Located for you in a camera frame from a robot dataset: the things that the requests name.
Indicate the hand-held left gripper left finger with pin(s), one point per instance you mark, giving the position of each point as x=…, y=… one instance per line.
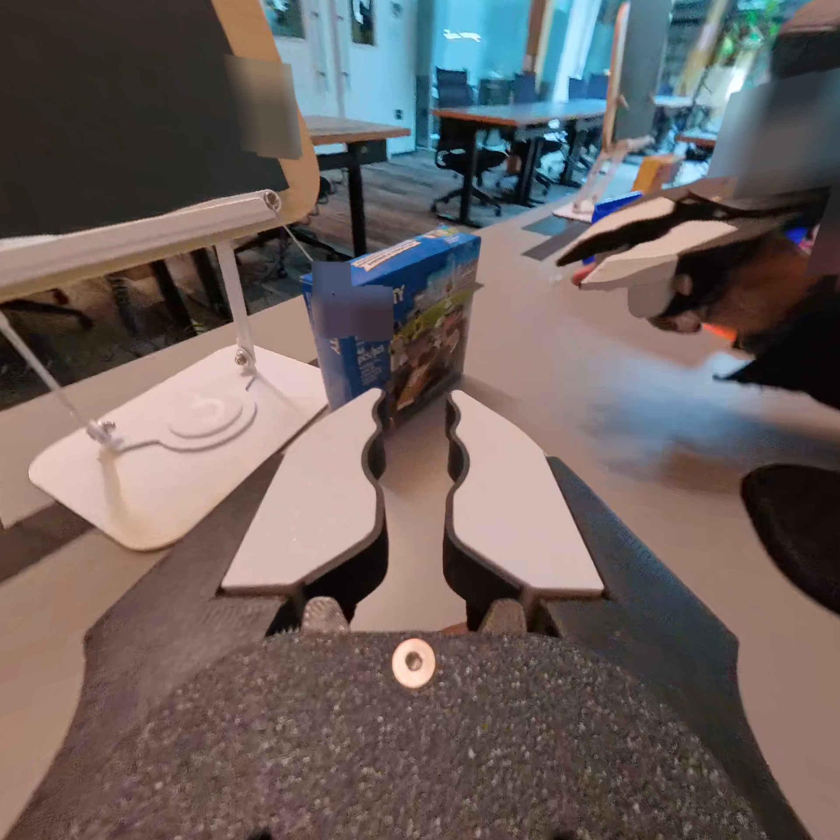
x=308, y=518

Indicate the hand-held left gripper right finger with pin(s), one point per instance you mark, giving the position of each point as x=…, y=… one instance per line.
x=518, y=518

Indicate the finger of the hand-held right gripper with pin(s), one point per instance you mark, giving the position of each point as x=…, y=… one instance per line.
x=656, y=259
x=646, y=208

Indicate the blue lego set box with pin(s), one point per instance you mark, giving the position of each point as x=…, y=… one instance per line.
x=433, y=315

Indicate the stand display board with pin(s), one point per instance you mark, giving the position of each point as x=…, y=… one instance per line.
x=98, y=98

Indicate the yellow purple box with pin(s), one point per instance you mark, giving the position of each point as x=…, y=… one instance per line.
x=656, y=172

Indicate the white stand base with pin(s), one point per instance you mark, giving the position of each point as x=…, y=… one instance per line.
x=184, y=472
x=590, y=197

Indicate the black table cover panel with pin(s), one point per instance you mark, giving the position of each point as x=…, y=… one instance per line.
x=558, y=236

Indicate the orange block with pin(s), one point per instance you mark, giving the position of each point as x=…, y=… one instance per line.
x=720, y=331

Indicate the dark board on easel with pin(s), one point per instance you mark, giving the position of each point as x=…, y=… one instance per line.
x=640, y=65

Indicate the wooden desk black legs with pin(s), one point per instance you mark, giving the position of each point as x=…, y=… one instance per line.
x=354, y=128
x=525, y=113

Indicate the black office chair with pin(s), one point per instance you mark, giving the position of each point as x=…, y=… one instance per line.
x=525, y=88
x=459, y=131

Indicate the black chair armrest pad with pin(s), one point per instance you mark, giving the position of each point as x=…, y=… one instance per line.
x=800, y=525

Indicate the white double door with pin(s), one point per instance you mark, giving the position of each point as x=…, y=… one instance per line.
x=328, y=52

